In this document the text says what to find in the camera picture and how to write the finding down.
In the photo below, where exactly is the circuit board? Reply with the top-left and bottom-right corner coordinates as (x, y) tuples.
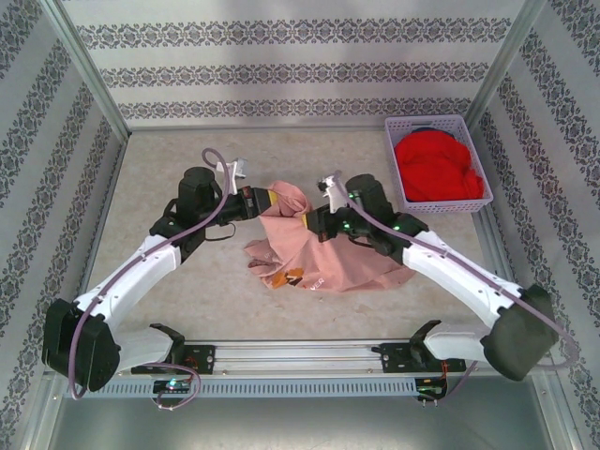
(416, 377), (449, 402)
(153, 380), (193, 394)

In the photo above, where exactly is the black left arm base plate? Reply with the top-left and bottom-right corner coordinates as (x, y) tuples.
(130, 341), (217, 376)

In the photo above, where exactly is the aluminium side rail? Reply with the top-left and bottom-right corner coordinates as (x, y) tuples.
(461, 128), (538, 339)

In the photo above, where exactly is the grey slotted cable duct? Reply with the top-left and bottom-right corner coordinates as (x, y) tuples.
(63, 378), (418, 398)

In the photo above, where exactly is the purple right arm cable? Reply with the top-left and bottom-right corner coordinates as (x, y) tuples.
(335, 171), (580, 404)

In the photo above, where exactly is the aluminium mounting rail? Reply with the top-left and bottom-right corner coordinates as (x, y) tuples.
(44, 340), (550, 377)

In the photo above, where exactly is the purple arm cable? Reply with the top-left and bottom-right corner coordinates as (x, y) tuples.
(67, 148), (235, 414)
(335, 171), (580, 404)

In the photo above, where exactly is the pink t-shirt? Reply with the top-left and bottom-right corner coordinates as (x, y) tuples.
(242, 179), (418, 294)

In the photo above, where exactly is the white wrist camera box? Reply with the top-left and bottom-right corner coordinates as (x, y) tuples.
(214, 157), (249, 182)
(317, 172), (349, 213)

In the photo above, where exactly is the red garment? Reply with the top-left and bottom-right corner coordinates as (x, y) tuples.
(393, 129), (485, 203)

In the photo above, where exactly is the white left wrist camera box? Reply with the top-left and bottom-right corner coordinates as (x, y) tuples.
(214, 157), (249, 182)

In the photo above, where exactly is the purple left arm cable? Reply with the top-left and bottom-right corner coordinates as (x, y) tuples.
(67, 148), (235, 414)

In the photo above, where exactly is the aluminium frame post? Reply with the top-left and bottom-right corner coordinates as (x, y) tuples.
(457, 0), (549, 138)
(39, 0), (131, 138)

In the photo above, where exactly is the grey sheet metal tray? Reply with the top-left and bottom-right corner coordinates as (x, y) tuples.
(46, 396), (563, 450)

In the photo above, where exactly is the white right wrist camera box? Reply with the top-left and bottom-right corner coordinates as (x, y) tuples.
(317, 172), (349, 213)

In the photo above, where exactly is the dark blue garment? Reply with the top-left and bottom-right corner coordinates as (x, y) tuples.
(412, 124), (458, 138)

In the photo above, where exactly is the right circuit board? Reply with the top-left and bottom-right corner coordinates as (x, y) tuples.
(416, 377), (449, 402)

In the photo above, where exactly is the left circuit board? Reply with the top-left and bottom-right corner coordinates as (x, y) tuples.
(153, 380), (193, 394)

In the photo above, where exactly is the lavender plastic basket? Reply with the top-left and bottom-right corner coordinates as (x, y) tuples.
(383, 114), (494, 217)

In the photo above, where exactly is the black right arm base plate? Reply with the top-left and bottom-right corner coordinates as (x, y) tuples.
(380, 340), (468, 375)

